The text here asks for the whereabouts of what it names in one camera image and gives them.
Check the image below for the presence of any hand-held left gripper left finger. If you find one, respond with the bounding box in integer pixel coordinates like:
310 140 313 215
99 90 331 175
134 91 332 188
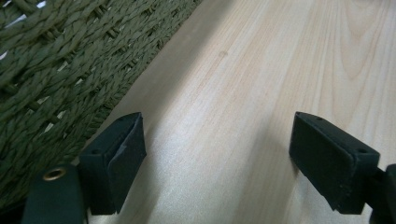
78 111 148 217

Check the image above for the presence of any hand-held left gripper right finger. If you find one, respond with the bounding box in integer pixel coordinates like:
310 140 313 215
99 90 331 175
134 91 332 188
288 111 381 216

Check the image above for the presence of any green woven basket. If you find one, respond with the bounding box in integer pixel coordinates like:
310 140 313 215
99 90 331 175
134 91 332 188
0 0 204 210

